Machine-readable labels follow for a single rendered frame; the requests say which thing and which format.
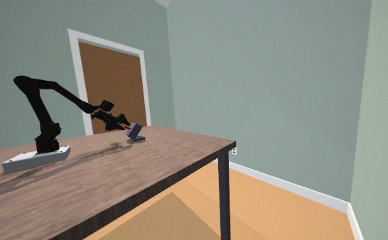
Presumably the grey sloped panel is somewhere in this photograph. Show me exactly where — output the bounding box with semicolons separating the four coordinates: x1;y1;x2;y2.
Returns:
125;122;146;141

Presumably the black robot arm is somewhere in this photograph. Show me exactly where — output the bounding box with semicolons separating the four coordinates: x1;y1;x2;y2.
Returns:
14;76;114;154

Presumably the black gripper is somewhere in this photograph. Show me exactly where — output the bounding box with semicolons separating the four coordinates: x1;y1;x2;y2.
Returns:
103;114;131;130

